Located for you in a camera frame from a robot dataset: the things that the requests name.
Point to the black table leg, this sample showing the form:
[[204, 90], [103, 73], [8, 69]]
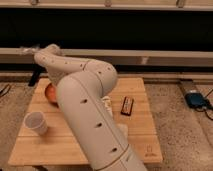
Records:
[[35, 76]]

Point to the brown snack bar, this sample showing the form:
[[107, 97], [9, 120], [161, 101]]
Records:
[[127, 106]]

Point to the blue box on floor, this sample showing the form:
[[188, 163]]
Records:
[[195, 100]]

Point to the wooden table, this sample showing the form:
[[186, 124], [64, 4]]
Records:
[[59, 147]]

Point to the orange ceramic bowl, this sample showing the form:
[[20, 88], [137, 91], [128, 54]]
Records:
[[50, 94]]

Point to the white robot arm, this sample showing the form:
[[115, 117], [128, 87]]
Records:
[[81, 83]]

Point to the white plastic cup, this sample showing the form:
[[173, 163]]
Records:
[[36, 122]]

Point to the white object behind arm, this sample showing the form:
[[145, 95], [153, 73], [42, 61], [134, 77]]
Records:
[[107, 103]]

